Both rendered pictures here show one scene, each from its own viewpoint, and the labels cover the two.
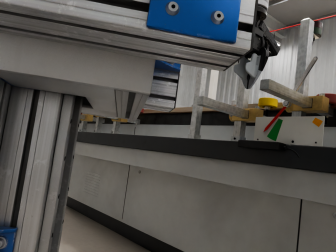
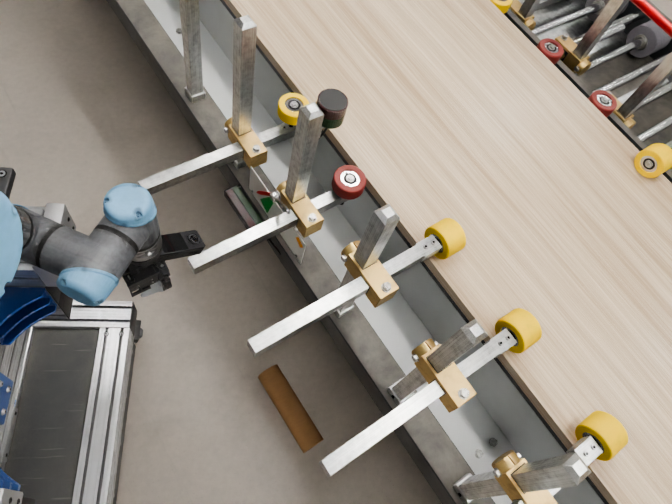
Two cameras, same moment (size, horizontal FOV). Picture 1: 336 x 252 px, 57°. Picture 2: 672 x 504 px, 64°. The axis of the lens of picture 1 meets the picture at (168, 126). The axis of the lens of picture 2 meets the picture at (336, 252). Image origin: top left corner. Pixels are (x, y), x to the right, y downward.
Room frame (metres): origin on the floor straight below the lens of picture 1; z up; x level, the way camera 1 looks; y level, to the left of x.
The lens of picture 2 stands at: (0.37, -0.43, 1.93)
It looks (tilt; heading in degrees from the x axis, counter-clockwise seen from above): 61 degrees down; 346
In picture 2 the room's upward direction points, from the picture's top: 21 degrees clockwise
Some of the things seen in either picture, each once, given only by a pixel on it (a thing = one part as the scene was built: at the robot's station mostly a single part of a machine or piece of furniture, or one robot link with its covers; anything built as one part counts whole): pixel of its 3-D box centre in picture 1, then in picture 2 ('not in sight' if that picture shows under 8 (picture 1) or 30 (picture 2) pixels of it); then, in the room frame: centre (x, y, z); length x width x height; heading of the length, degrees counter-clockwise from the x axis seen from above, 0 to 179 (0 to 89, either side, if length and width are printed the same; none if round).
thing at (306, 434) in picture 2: not in sight; (290, 407); (0.76, -0.57, 0.04); 0.30 x 0.08 x 0.08; 40
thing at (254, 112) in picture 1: (245, 115); (245, 141); (1.25, -0.31, 0.81); 0.14 x 0.06 x 0.05; 40
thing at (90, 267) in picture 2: not in sight; (88, 262); (0.72, -0.15, 1.12); 0.11 x 0.11 x 0.08; 74
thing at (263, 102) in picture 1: (267, 111); (292, 118); (1.32, -0.42, 0.85); 0.08 x 0.08 x 0.11
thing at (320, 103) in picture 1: (306, 105); (299, 206); (1.06, -0.47, 0.85); 0.14 x 0.06 x 0.05; 40
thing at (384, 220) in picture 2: not in sight; (359, 270); (0.89, -0.61, 0.92); 0.04 x 0.04 x 0.48; 40
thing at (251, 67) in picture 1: (250, 70); (153, 288); (0.79, -0.20, 0.86); 0.06 x 0.03 x 0.09; 129
